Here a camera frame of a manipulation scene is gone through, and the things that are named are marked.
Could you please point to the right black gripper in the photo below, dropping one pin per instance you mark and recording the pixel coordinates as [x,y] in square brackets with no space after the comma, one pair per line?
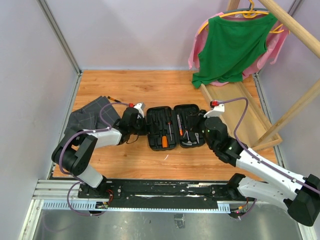
[195,120]

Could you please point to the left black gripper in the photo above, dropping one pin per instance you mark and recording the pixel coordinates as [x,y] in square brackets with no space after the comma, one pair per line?
[143,120]

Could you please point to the black plastic tool case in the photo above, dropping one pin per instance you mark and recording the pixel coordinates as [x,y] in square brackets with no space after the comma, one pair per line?
[156,125]

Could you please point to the claw hammer black handle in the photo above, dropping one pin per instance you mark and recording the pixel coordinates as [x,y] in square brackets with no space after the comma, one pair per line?
[188,138]

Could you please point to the black-handled screwdriver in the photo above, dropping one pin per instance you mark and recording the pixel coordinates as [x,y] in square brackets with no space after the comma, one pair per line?
[170,130]

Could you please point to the small brown-handled screwdriver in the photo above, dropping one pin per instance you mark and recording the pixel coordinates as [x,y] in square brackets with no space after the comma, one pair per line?
[114,100]

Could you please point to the orange-handled screwdriver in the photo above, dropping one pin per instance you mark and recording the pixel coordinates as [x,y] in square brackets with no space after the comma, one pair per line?
[164,141]

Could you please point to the orange-black pliers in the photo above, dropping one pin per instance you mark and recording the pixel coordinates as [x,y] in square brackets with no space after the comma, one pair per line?
[199,140]

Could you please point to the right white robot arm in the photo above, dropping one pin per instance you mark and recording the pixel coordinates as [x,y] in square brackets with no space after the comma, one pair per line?
[297,194]

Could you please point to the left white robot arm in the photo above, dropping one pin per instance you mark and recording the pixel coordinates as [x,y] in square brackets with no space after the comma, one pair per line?
[74,152]

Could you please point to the grey checked cloth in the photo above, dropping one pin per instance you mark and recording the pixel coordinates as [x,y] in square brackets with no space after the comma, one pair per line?
[88,117]

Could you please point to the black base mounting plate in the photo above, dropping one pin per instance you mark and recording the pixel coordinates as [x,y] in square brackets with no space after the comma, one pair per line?
[141,194]

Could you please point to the green sleeveless shirt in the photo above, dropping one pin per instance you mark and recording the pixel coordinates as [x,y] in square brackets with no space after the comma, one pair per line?
[231,47]

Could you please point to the pink shirt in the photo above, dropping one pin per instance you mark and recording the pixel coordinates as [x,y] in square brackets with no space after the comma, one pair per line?
[274,44]

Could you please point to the yellow clothes hanger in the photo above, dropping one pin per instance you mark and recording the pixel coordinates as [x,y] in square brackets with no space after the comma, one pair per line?
[249,13]

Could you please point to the aluminium frame rail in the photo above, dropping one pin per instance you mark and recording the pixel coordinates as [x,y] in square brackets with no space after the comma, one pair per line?
[44,6]

